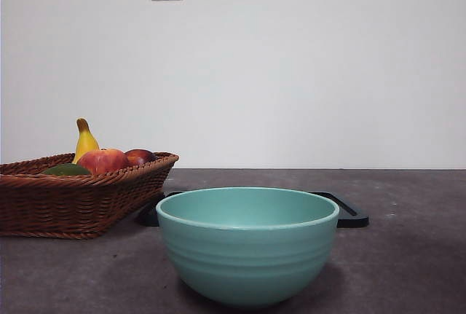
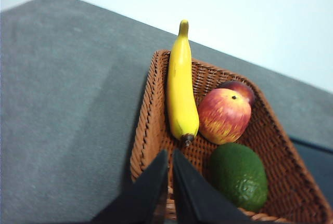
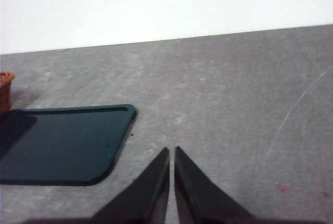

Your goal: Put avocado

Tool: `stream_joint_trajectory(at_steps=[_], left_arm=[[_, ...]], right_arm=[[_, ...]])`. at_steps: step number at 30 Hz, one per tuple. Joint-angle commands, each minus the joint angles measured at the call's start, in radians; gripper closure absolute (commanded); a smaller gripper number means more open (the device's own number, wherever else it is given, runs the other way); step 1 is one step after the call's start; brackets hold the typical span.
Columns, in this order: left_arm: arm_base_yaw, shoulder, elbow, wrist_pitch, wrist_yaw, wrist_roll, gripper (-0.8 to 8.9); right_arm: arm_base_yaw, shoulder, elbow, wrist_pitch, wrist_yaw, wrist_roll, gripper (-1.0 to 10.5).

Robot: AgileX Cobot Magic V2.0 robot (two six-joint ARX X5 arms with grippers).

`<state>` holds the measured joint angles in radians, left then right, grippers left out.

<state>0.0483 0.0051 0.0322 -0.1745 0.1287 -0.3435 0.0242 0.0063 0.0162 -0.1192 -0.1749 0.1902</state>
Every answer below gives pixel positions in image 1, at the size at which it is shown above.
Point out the teal ribbed bowl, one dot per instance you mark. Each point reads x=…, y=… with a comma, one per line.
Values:
x=247, y=255

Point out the green avocado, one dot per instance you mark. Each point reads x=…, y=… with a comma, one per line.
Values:
x=67, y=170

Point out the red yellow apple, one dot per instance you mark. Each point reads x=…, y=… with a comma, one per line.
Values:
x=103, y=161

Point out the black rectangular tray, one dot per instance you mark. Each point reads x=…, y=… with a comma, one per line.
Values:
x=351, y=220

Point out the yellow banana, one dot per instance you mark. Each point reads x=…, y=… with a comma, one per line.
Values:
x=86, y=143

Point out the brown wicker basket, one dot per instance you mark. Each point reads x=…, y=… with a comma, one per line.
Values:
x=73, y=204

